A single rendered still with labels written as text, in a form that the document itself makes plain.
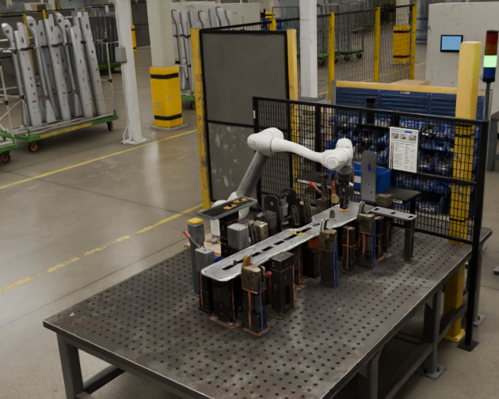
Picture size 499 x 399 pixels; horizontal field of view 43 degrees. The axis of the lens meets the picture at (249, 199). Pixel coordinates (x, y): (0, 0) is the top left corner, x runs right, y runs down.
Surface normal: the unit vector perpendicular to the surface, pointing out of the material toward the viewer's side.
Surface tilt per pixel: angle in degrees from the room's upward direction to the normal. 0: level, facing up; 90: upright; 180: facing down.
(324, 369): 0
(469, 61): 90
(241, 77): 90
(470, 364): 0
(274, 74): 90
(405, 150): 90
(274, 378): 0
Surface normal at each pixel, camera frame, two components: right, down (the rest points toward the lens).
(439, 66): -0.61, 0.28
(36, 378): -0.04, -0.95
